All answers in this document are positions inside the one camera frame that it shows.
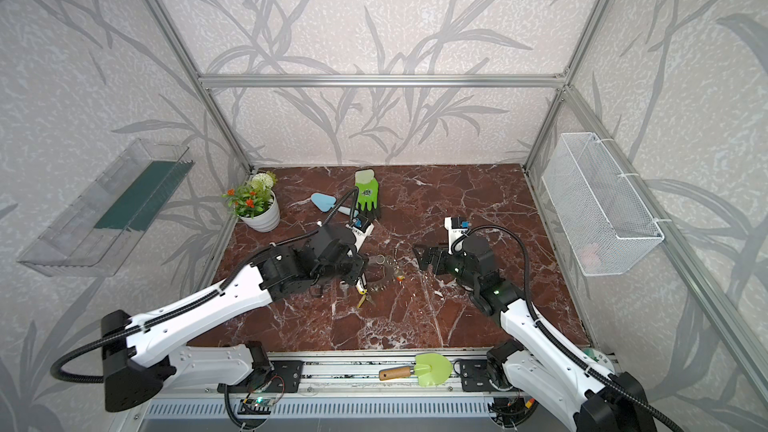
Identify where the clear acrylic wall shelf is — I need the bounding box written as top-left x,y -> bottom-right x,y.
17,139 -> 194,277

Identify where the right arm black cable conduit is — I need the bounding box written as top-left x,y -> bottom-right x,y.
449,224 -> 685,432

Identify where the light blue toy trowel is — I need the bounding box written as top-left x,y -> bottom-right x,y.
310,193 -> 351,216

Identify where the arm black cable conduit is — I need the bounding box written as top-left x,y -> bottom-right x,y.
50,188 -> 361,385
449,224 -> 685,432

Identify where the white wire mesh basket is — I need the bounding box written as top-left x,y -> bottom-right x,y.
542,132 -> 664,276

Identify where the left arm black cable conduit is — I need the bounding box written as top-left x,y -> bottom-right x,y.
50,188 -> 361,385

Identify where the potted plant white pot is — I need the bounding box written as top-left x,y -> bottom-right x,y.
222,171 -> 280,233

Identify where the green toy shovel wooden handle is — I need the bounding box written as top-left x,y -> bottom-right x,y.
379,353 -> 453,387

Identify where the green black garden glove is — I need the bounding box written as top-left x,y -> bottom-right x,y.
355,169 -> 381,221

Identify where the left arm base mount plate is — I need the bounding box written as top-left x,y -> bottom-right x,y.
254,360 -> 304,394

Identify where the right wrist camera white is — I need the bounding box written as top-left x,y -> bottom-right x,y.
444,216 -> 470,255

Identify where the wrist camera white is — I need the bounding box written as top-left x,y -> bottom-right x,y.
350,217 -> 374,251
444,216 -> 470,255

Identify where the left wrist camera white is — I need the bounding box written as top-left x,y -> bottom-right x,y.
350,217 -> 374,251

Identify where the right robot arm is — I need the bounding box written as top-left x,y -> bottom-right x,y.
413,234 -> 656,431

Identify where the green lit circuit board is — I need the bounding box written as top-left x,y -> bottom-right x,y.
236,396 -> 281,417

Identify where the large metal key ring plate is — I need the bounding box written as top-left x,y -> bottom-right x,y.
364,254 -> 396,293

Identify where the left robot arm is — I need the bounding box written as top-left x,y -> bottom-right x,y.
100,224 -> 374,412

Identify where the key with yellow tag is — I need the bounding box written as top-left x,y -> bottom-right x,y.
357,291 -> 368,309

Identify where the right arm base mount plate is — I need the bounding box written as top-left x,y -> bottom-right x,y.
454,359 -> 497,393

